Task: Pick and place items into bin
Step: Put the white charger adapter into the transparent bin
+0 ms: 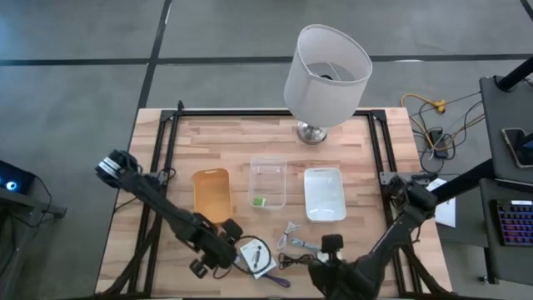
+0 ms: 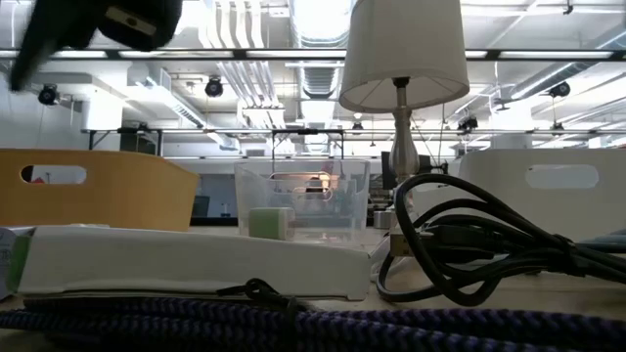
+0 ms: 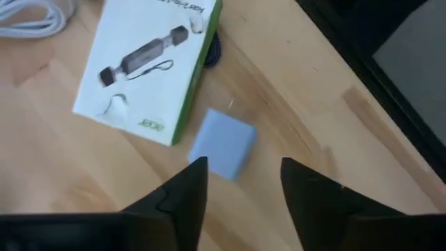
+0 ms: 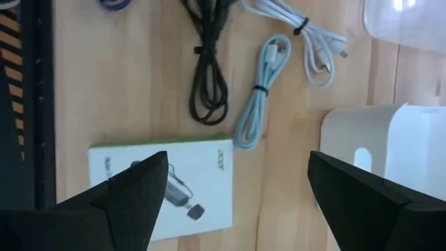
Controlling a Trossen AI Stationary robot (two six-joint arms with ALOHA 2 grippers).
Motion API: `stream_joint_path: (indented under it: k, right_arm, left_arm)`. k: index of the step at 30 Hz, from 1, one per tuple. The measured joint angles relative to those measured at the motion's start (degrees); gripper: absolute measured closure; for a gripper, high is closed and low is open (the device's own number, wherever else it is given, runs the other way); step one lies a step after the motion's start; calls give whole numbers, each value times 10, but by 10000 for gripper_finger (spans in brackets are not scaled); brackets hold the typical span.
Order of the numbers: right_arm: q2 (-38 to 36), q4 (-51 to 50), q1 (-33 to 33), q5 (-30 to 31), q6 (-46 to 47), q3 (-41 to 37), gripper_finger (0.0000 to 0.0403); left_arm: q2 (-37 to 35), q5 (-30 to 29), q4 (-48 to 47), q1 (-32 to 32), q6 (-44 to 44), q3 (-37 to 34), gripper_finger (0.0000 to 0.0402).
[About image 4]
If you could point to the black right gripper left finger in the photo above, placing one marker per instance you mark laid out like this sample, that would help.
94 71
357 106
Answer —
132 209

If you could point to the clear plastic bag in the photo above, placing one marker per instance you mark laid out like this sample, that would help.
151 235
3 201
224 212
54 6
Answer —
404 24

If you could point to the black aluminium table frame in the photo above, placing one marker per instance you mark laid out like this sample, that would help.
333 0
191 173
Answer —
43 104

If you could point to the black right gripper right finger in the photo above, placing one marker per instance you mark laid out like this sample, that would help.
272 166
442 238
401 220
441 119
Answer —
366 216

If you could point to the white plastic bin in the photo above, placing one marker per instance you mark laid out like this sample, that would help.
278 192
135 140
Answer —
411 146

